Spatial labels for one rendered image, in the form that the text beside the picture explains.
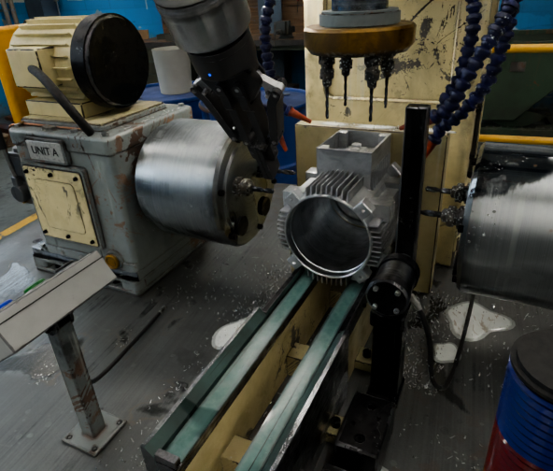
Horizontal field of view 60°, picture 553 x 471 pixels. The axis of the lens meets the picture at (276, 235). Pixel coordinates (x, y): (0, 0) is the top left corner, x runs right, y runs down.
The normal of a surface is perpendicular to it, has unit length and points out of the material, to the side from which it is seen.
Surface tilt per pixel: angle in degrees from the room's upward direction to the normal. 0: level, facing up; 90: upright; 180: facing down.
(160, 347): 0
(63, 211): 90
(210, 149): 36
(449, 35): 90
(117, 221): 89
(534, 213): 58
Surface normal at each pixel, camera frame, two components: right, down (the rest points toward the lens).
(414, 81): -0.44, 0.44
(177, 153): -0.36, -0.28
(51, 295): 0.71, -0.37
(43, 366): -0.05, -0.88
